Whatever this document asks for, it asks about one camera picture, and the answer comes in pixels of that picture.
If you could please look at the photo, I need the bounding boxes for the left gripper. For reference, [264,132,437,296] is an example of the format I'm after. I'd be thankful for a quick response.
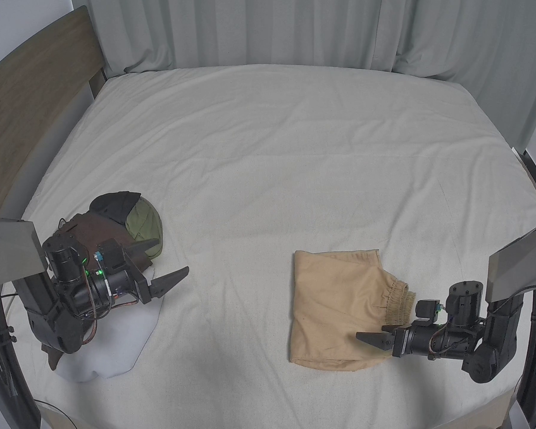
[91,239,190,305]

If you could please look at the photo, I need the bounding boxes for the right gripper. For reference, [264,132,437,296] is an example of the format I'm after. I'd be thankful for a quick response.
[356,324,433,358]

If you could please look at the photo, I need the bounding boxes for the tan shorts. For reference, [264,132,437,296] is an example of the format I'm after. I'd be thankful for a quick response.
[288,248,419,371]

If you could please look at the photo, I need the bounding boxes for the bed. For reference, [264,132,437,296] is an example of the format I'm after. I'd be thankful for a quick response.
[0,5,536,429]

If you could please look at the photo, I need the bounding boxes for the olive green garment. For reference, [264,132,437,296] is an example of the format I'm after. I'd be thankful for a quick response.
[124,197,164,258]

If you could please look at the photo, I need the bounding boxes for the dark brown garment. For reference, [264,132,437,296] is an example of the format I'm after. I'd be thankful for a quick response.
[41,210,158,372]

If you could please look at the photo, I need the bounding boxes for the black garment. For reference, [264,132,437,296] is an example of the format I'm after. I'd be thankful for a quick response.
[90,191,143,228]

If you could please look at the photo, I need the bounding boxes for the white garment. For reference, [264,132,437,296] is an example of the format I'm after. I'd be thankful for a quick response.
[55,268,164,383]

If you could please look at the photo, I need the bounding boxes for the grey-green curtain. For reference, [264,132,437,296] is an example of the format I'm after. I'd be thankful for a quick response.
[391,0,536,153]
[66,0,400,76]

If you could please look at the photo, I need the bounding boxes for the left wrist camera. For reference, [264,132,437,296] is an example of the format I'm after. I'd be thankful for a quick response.
[96,238,127,272]

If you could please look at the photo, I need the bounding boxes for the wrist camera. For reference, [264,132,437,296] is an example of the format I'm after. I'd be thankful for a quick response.
[96,238,127,272]
[413,299,441,326]

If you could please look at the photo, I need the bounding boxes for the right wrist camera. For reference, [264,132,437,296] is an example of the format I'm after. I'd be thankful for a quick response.
[413,299,441,326]

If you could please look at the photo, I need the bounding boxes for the black cable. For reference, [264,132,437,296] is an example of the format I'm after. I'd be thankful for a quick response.
[32,400,79,429]

